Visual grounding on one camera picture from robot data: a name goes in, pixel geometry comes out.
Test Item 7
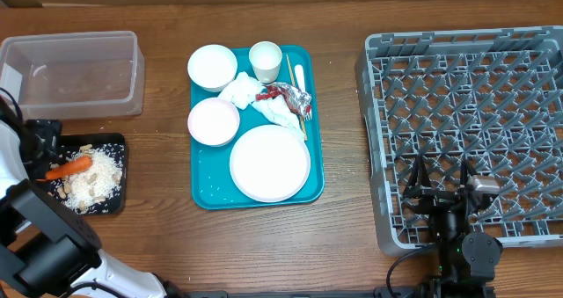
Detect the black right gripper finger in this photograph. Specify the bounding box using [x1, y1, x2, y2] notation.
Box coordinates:
[404, 155, 432, 197]
[460, 158, 477, 186]

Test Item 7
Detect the foil wrapper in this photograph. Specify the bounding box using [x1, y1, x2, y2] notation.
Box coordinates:
[255, 83, 312, 120]

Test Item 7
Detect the pink plate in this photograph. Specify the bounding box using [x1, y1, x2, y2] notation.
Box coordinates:
[229, 125, 311, 203]

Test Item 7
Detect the pink bowl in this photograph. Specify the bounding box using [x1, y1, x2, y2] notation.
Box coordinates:
[187, 98, 240, 147]

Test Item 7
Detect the white napkin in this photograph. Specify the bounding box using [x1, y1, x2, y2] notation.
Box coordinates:
[218, 72, 305, 140]

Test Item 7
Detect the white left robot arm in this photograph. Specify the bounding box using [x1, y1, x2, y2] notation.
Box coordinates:
[1, 103, 185, 297]

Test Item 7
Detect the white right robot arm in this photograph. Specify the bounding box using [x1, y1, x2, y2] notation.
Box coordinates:
[403, 156, 503, 297]

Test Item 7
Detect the grey dishwasher rack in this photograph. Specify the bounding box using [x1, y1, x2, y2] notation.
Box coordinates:
[355, 25, 562, 256]

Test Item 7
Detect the orange carrot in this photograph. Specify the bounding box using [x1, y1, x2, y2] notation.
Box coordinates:
[45, 156, 92, 180]

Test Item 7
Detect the pile of rice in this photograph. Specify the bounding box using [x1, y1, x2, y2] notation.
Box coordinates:
[48, 143, 124, 214]

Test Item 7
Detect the clear plastic bin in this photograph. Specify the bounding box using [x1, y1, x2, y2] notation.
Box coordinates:
[1, 31, 145, 120]

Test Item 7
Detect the teal plastic tray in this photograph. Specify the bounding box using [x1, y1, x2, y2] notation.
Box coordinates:
[191, 45, 325, 210]

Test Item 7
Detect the white plastic fork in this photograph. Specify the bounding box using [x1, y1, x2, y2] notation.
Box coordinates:
[294, 64, 312, 120]

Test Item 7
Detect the wooden chopstick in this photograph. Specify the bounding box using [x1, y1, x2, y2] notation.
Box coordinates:
[285, 54, 308, 142]

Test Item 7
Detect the white bowl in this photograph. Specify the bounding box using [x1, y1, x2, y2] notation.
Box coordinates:
[186, 44, 238, 92]

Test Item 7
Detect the white paper cup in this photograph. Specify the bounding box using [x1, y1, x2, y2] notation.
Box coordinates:
[249, 41, 282, 84]

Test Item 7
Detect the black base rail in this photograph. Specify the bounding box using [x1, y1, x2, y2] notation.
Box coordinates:
[184, 286, 423, 298]

